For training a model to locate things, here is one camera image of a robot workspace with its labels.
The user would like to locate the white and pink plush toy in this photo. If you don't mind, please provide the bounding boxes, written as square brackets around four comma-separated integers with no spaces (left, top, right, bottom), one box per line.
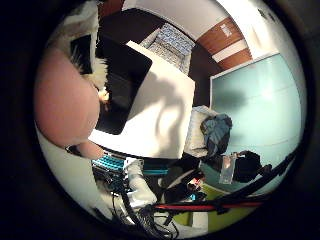
[34,46,111,160]

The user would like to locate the black container bin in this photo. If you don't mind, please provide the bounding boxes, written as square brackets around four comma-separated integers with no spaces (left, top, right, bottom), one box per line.
[94,34,154,136]

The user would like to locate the teal striped rack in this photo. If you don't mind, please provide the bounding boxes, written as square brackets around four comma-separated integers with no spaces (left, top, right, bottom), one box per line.
[91,153,169,176]

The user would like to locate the brown wooden door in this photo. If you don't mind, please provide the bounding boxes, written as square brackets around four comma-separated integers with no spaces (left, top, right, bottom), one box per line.
[196,16,253,71]

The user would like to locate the white chair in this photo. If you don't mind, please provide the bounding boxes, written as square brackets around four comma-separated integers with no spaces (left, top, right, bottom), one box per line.
[183,105,218,158]

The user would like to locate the blue jacket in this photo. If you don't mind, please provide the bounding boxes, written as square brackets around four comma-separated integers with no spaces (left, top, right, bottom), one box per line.
[199,113,233,158]

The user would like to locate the black open case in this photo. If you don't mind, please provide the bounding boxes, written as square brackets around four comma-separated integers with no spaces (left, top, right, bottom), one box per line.
[161,166,206,203]

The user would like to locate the clear plastic sheet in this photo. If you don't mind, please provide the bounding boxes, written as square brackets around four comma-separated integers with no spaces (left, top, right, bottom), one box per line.
[218,152,238,185]

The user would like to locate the teal glass board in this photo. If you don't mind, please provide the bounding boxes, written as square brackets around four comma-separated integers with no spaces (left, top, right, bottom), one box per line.
[209,51,303,194]

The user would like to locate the red bar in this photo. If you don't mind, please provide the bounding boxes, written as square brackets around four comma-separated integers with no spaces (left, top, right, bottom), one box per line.
[154,200,264,213]

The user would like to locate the black boom pole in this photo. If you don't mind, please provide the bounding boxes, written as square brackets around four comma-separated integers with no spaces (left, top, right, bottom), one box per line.
[216,149,298,208]

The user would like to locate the black cable bundle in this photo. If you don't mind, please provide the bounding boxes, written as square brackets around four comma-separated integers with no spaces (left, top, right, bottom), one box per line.
[113,186,181,239]

